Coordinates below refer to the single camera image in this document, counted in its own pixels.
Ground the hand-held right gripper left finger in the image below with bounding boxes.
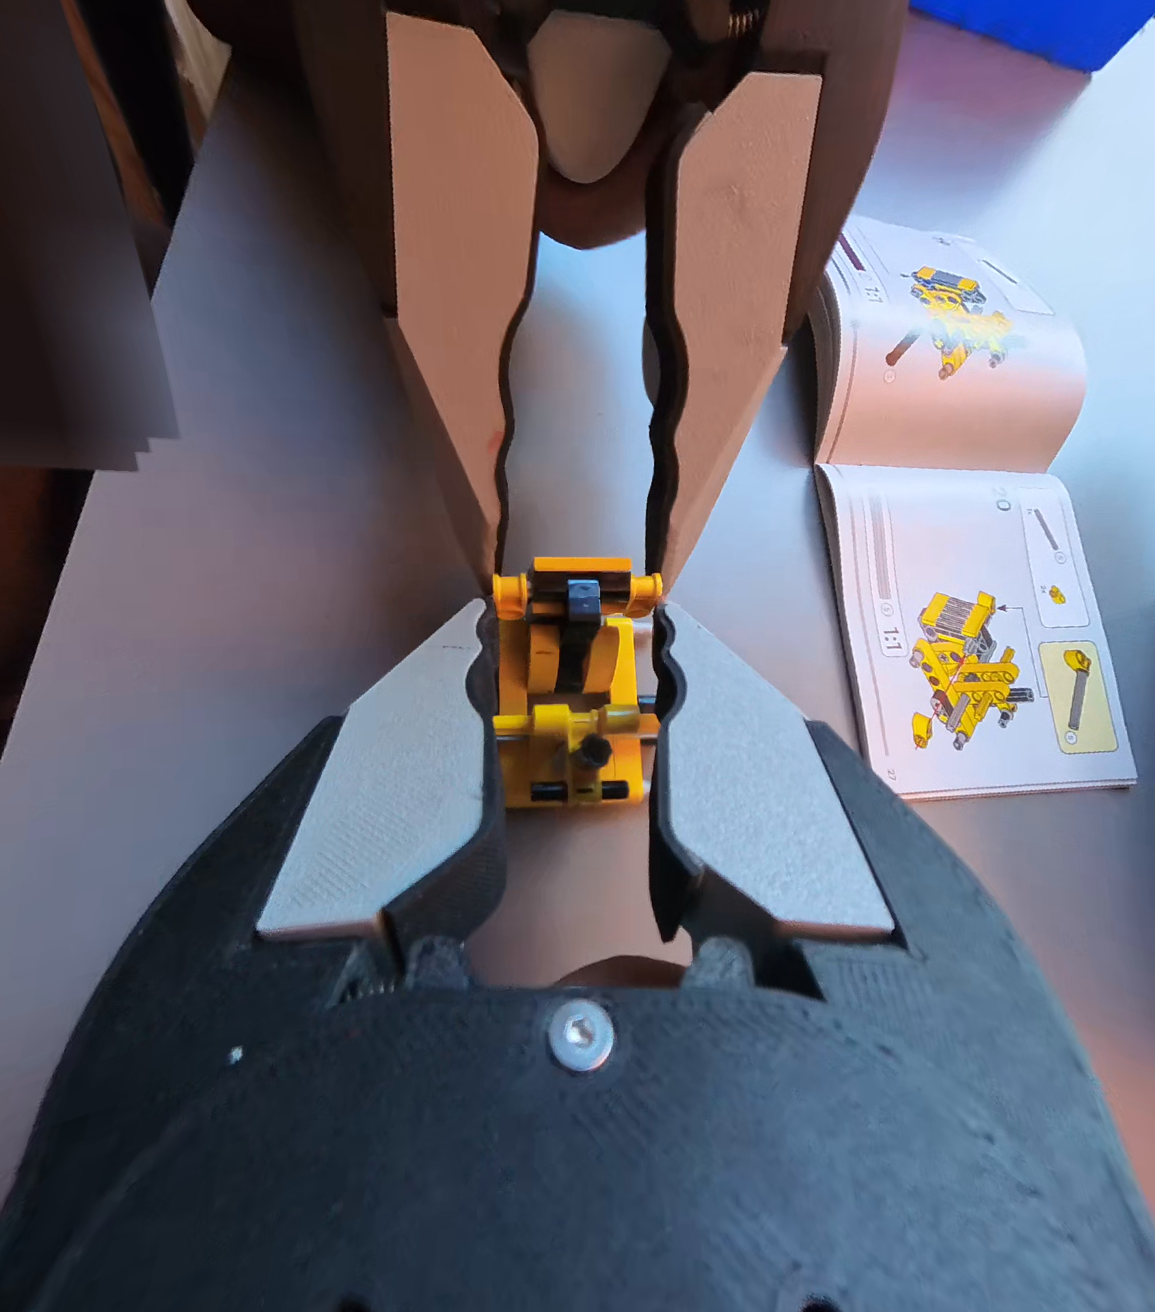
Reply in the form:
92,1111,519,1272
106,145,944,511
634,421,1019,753
255,597,509,959

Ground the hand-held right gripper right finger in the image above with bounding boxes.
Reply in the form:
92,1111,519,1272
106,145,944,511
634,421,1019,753
645,598,899,947

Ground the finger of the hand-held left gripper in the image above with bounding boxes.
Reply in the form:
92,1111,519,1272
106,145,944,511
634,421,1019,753
643,71,826,601
379,9,542,601

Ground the yellow lego vehicle model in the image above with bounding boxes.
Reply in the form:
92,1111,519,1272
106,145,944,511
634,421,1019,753
489,556,665,812

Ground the open lego instruction booklet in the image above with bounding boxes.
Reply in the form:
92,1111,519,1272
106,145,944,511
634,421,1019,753
807,214,1139,801

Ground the blue plastic bin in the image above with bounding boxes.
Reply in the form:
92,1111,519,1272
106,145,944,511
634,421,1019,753
907,0,1155,74

